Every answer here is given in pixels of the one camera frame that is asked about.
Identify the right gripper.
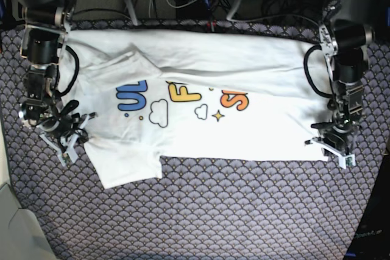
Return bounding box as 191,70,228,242
19,100,88,147

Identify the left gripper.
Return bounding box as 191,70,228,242
311,118,361,152

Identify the white printed T-shirt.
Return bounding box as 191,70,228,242
63,29,331,188

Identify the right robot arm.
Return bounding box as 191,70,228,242
17,0,87,152

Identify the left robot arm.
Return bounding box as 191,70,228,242
303,0,386,156

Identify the fan-patterned grey tablecloth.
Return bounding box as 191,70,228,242
1,29,389,259

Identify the red table clamp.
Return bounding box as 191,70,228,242
206,21,216,33

